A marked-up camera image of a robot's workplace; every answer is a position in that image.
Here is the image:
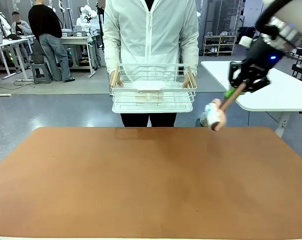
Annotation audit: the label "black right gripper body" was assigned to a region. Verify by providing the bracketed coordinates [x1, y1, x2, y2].
[242, 34, 284, 75]

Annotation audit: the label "lint roller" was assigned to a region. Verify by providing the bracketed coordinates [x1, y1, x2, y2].
[204, 83, 247, 133]

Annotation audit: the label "white wire rack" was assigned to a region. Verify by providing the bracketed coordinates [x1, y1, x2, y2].
[109, 63, 198, 106]

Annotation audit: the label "white plastic cutlery holder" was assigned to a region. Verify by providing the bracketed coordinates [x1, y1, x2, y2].
[132, 80, 166, 104]

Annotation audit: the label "person's right forearm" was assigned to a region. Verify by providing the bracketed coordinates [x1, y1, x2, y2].
[102, 34, 122, 81]

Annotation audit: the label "person's left forearm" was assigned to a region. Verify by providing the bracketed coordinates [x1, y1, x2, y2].
[182, 34, 200, 79]

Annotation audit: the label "person's left hand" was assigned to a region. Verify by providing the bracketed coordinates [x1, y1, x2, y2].
[181, 73, 192, 89]

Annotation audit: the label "person's right hand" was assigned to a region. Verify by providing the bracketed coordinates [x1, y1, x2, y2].
[115, 72, 125, 88]

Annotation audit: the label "large white table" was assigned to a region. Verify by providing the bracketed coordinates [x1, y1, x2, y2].
[200, 60, 302, 139]

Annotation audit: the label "wooden shoe rack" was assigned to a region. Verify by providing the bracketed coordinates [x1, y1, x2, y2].
[202, 34, 238, 57]

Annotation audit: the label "white grey shoe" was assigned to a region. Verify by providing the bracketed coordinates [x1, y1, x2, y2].
[194, 111, 208, 128]

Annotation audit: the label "person in white jacket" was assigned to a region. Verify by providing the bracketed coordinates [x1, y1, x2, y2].
[102, 0, 200, 83]

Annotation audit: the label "person's black trousers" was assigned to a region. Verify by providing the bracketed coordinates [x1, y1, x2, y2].
[120, 112, 178, 128]

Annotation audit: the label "black tripod pole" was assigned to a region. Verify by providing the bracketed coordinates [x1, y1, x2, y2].
[96, 0, 106, 52]

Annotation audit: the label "white desk with robot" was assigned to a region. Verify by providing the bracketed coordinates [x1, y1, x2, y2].
[57, 34, 98, 76]

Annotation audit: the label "standing man in black sweater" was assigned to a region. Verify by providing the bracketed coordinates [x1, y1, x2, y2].
[27, 0, 76, 83]

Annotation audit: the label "grey plastic step stool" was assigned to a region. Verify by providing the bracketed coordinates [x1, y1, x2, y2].
[30, 61, 54, 85]

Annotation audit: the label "black mesh basket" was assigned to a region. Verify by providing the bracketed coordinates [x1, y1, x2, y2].
[31, 53, 45, 65]

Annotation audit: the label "seated person in grey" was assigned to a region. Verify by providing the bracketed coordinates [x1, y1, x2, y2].
[10, 10, 35, 63]

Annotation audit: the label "white desk with grey box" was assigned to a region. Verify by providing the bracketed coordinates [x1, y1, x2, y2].
[0, 36, 35, 98]

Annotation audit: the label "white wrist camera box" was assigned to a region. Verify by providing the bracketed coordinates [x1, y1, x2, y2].
[238, 35, 254, 49]

